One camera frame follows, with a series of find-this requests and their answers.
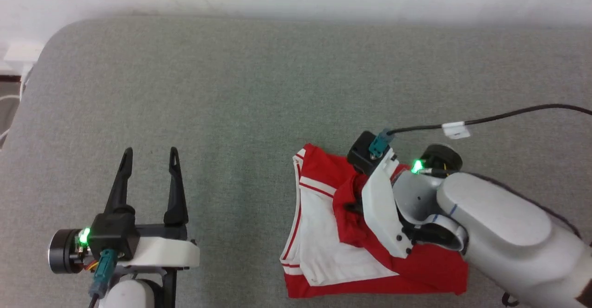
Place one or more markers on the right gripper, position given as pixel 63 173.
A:
pixel 381 206

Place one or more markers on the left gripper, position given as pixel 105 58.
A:
pixel 159 252

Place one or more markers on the red and white garment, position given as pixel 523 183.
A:
pixel 323 234

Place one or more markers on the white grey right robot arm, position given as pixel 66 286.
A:
pixel 508 238

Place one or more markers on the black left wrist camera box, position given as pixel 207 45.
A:
pixel 113 234

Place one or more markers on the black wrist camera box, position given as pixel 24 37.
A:
pixel 113 234
pixel 358 153

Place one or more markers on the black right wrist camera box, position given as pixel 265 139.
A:
pixel 358 153

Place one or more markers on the white wall box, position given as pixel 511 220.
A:
pixel 23 52

